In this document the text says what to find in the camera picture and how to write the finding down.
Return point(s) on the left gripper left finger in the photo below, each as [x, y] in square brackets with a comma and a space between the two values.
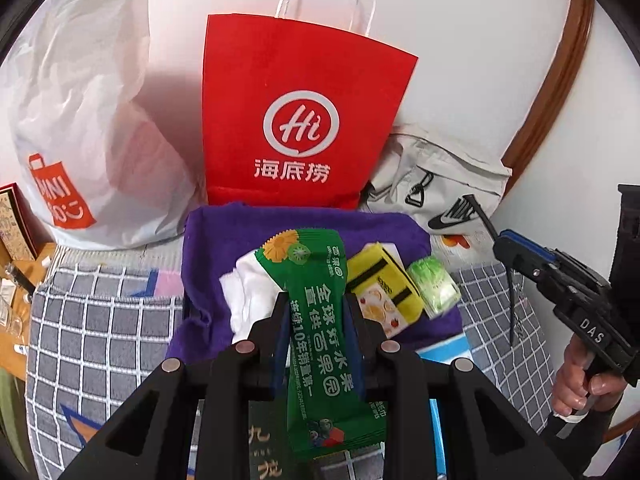
[280, 331]

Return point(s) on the orange print snack packet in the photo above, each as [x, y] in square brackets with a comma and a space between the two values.
[375, 305]

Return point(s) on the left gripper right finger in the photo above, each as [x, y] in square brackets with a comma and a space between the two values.
[353, 352]

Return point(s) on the blue tissue pack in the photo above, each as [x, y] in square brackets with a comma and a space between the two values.
[442, 389]

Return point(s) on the white plastic Miniso bag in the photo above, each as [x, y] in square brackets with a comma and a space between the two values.
[98, 172]

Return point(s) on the dark green tea box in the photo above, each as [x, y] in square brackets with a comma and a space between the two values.
[268, 450]

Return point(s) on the beige Nike waist bag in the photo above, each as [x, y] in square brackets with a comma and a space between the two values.
[427, 176]

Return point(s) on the green tissue packet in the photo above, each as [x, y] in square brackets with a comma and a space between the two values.
[438, 290]

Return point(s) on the brown wooden door frame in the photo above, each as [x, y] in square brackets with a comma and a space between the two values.
[553, 91]

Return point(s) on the grey checkered bed sheet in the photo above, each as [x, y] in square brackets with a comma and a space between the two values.
[101, 322]

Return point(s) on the framed picture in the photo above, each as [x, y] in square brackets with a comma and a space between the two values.
[15, 235]

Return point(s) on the purple fleece towel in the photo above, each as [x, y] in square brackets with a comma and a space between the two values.
[217, 236]

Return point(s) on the yellow Adidas pouch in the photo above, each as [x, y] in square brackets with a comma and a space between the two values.
[375, 264]

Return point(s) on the person's right hand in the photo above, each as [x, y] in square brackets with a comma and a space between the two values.
[572, 390]

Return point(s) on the red paper shopping bag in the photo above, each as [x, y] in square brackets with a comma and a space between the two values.
[295, 114]

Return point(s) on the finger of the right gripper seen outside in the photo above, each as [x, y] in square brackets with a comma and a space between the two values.
[521, 254]

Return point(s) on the green fruit snack packet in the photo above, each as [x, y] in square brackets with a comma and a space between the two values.
[325, 412]

